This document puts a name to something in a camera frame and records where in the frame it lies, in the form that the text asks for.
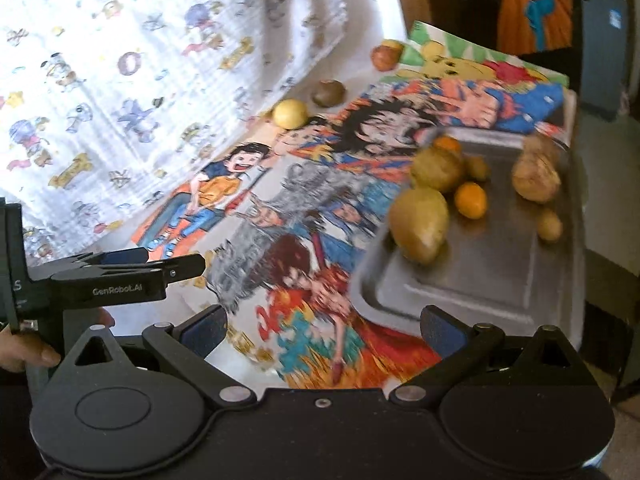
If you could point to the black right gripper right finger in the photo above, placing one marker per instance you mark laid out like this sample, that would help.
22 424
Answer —
468 352

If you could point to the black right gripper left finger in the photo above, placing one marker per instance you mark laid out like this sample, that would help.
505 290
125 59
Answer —
164 367

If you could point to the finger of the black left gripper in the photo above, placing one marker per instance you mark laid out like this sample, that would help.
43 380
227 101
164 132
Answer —
127 256
109 285

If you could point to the small tan round fruit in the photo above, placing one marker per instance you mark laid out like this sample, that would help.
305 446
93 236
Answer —
549 226

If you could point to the small orange mandarin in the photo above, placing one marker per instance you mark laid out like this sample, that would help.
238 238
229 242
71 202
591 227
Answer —
448 143

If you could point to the person's left hand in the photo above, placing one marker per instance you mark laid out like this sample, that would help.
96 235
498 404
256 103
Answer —
21 349

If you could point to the metal tray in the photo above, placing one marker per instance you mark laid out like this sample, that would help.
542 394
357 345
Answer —
494 270

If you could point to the Luffy anime drawing mat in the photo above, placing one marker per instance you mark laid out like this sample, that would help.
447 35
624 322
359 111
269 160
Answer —
284 258

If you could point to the yellow-green fruit by tray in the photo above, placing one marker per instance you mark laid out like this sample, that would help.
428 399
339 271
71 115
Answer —
418 220

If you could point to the striped pepino melon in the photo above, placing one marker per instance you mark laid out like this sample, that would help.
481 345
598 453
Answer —
534 178

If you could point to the white cartoon print cloth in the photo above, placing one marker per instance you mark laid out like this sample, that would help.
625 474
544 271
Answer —
108 105

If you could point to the yellow lemon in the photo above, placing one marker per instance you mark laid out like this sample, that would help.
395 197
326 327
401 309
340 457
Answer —
290 114

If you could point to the brown kiwi fruit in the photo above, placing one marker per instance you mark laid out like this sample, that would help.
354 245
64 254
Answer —
328 93

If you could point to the Winnie the Pooh drawing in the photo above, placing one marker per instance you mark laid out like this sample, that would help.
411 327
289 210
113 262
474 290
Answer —
432 53

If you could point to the reddish passion fruit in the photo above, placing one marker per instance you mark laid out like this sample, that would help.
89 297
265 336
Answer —
385 58

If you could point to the small yellow fruit behind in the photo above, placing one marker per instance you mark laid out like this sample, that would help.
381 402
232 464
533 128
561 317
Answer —
393 44

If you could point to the painting of orange-dressed figure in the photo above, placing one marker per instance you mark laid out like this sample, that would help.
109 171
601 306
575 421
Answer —
532 26

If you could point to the grey appliance with sticker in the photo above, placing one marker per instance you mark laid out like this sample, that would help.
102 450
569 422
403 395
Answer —
604 57

